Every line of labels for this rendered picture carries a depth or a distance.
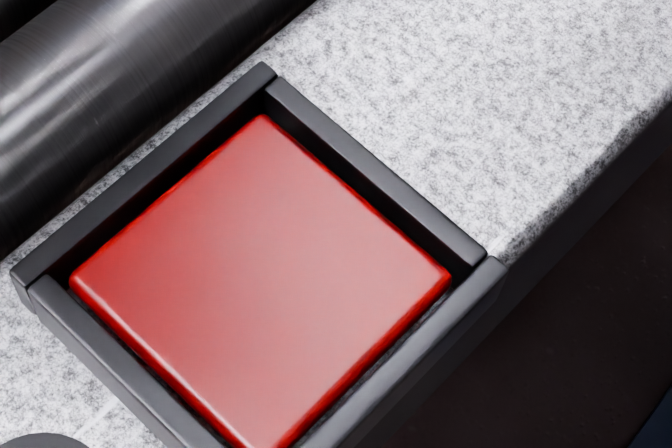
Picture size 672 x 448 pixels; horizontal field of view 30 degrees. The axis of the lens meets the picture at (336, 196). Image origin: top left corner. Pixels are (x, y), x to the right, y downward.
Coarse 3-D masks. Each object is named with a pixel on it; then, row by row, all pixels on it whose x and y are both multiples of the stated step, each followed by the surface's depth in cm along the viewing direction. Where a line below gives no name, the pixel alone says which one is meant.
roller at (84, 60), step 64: (64, 0) 32; (128, 0) 31; (192, 0) 31; (256, 0) 32; (0, 64) 30; (64, 64) 30; (128, 64) 31; (192, 64) 32; (0, 128) 29; (64, 128) 30; (128, 128) 31; (0, 192) 29; (64, 192) 31; (0, 256) 30
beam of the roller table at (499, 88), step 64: (320, 0) 32; (384, 0) 32; (448, 0) 32; (512, 0) 32; (576, 0) 32; (640, 0) 33; (320, 64) 31; (384, 64) 31; (448, 64) 31; (512, 64) 31; (576, 64) 32; (640, 64) 32; (384, 128) 30; (448, 128) 30; (512, 128) 31; (576, 128) 31; (640, 128) 31; (448, 192) 30; (512, 192) 30; (576, 192) 30; (512, 256) 29; (0, 320) 28; (0, 384) 27; (64, 384) 27
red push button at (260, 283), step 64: (256, 128) 29; (192, 192) 28; (256, 192) 28; (320, 192) 28; (128, 256) 27; (192, 256) 27; (256, 256) 27; (320, 256) 27; (384, 256) 27; (128, 320) 26; (192, 320) 26; (256, 320) 26; (320, 320) 26; (384, 320) 27; (192, 384) 26; (256, 384) 26; (320, 384) 26
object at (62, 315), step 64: (256, 64) 29; (192, 128) 28; (320, 128) 28; (128, 192) 27; (384, 192) 28; (64, 256) 27; (448, 256) 27; (64, 320) 26; (448, 320) 26; (128, 384) 25; (384, 384) 26
